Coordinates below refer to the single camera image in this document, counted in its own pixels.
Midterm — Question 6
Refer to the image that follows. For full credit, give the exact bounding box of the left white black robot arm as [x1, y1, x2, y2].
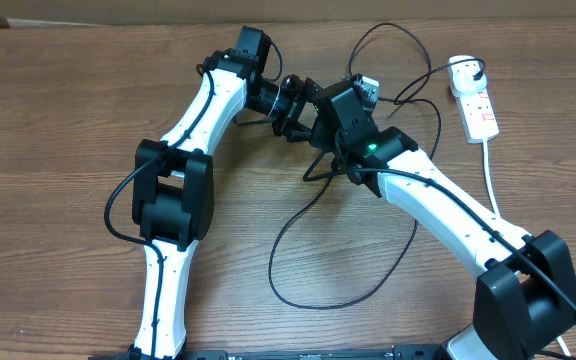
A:
[104, 27, 320, 359]

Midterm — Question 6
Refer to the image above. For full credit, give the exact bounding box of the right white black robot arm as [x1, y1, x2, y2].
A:
[313, 80, 576, 359]

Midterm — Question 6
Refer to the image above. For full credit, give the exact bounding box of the white charger plug adapter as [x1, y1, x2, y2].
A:
[448, 55, 487, 98]

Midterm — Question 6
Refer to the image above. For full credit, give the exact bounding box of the white power strip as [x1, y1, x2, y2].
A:
[456, 90, 499, 144]

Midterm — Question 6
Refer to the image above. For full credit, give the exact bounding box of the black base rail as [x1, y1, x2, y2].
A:
[87, 343, 449, 360]

